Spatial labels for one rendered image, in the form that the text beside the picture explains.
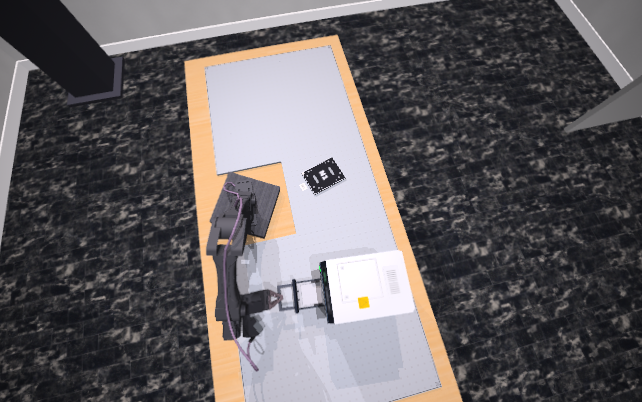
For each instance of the white rectangular sheet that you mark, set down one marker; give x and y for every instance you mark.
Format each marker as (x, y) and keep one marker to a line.
(312, 293)

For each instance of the white heat sealer housing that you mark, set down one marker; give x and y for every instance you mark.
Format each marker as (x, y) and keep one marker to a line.
(361, 287)

